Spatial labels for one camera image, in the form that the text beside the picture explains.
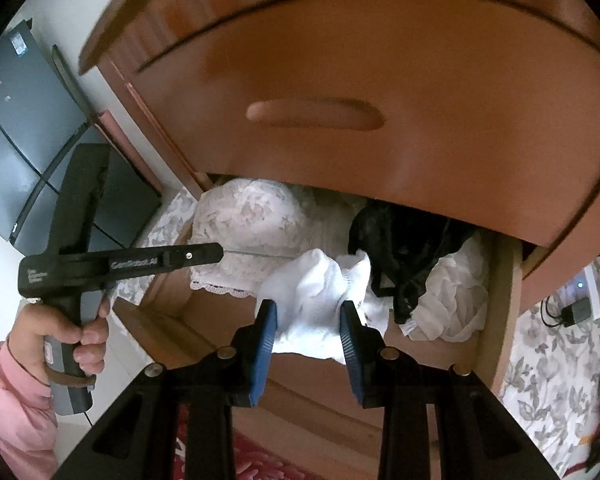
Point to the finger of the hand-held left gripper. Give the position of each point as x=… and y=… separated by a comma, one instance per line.
x=195, y=255

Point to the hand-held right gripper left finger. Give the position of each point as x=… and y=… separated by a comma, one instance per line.
x=262, y=355

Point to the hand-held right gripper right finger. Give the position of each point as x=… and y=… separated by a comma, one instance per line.
x=352, y=355

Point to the white lace garment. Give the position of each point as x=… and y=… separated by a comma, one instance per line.
x=250, y=220

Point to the wooden drawer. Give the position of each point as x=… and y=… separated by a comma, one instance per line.
x=430, y=135
x=305, y=410

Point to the soft white knit cloth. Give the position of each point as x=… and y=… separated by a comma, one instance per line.
x=310, y=300

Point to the black lace garment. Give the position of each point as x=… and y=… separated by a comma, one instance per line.
x=400, y=245

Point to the white sheer cloth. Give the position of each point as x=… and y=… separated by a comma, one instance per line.
x=455, y=290

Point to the person's left forearm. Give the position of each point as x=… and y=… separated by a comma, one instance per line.
x=10, y=400

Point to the person's left hand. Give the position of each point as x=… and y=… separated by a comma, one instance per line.
x=30, y=330

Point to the dark grey refrigerator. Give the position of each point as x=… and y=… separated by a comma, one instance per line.
x=20, y=135

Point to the grey floral bed sheet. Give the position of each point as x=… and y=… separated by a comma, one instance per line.
x=540, y=385

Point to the black charger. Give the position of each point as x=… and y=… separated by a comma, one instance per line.
x=577, y=310

